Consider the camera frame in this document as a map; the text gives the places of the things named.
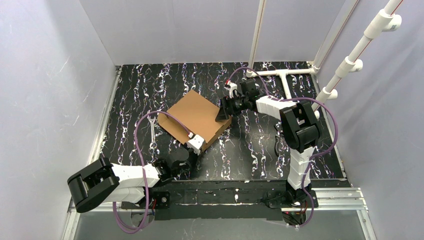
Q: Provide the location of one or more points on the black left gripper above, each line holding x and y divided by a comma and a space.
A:
191, 151

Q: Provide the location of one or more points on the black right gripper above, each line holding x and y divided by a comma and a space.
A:
230, 105

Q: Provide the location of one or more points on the brown cardboard box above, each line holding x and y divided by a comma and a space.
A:
197, 114

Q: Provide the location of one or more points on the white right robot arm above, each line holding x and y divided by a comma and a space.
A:
299, 124

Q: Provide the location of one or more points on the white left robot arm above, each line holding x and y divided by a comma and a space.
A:
105, 182

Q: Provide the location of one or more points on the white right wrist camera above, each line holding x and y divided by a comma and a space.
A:
230, 86

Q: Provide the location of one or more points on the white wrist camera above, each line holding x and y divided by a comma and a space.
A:
230, 86
195, 142

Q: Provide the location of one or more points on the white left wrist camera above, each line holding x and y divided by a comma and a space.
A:
195, 142

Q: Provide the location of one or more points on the black handled pliers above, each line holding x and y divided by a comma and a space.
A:
280, 147

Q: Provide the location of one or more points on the white PVC pipe frame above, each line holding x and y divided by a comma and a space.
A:
315, 65

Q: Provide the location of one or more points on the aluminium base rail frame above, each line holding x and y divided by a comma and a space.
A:
249, 199

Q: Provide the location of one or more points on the white PVC camera pole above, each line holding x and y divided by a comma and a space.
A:
384, 21

